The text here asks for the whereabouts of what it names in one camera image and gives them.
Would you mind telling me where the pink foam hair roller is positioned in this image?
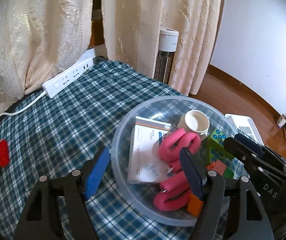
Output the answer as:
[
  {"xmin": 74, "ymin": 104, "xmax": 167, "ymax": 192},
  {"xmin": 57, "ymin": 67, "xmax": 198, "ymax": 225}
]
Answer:
[
  {"xmin": 153, "ymin": 171, "xmax": 192, "ymax": 212},
  {"xmin": 158, "ymin": 128, "xmax": 202, "ymax": 173}
]

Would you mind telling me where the green blue dotted block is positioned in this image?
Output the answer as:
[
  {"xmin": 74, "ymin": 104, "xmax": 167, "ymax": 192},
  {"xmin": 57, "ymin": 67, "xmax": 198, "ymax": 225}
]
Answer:
[
  {"xmin": 207, "ymin": 128, "xmax": 227, "ymax": 146},
  {"xmin": 205, "ymin": 138, "xmax": 234, "ymax": 164}
]

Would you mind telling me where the pink green toy block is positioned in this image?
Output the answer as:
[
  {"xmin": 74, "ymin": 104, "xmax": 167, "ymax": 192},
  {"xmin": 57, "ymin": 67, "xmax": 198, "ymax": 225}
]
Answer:
[{"xmin": 206, "ymin": 160, "xmax": 234, "ymax": 179}]

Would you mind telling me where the white tower heater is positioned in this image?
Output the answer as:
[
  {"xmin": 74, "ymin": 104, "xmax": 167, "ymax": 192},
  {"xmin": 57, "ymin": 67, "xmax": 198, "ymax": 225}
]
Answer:
[{"xmin": 154, "ymin": 28, "xmax": 179, "ymax": 84}]

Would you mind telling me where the orange toy brick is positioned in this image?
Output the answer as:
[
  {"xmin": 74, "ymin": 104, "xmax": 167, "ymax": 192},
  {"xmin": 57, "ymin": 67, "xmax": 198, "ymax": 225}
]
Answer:
[{"xmin": 187, "ymin": 194, "xmax": 204, "ymax": 217}]

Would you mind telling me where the white power strip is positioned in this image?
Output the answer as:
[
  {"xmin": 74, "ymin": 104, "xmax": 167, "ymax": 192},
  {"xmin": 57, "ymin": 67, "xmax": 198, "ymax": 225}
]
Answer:
[{"xmin": 42, "ymin": 57, "xmax": 93, "ymax": 98}]

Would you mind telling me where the blue plaid tablecloth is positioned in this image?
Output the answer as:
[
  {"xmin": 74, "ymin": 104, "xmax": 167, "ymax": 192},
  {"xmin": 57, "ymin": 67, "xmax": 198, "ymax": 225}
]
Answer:
[{"xmin": 0, "ymin": 61, "xmax": 192, "ymax": 239}]

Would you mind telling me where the red toy brick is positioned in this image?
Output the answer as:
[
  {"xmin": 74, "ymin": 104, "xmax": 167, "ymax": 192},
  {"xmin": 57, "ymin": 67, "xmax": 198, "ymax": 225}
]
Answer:
[{"xmin": 0, "ymin": 139, "xmax": 10, "ymax": 167}]

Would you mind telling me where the clear plastic bowl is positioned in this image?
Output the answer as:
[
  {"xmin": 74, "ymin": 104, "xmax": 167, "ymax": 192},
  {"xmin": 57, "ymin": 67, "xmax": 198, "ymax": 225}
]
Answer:
[{"xmin": 110, "ymin": 95, "xmax": 238, "ymax": 227}]

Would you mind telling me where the white slotted plastic basket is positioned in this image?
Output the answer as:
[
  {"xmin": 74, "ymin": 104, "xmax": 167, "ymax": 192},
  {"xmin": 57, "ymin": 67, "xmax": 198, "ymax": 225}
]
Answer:
[{"xmin": 225, "ymin": 113, "xmax": 264, "ymax": 145}]

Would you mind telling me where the white medicine box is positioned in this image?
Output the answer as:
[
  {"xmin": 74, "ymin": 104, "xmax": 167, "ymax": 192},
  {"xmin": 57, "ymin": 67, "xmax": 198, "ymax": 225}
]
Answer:
[{"xmin": 127, "ymin": 116, "xmax": 173, "ymax": 184}]

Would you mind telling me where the cream patterned curtain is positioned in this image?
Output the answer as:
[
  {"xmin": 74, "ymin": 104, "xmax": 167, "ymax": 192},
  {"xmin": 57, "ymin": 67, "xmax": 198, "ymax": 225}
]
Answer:
[{"xmin": 0, "ymin": 0, "xmax": 223, "ymax": 114}]

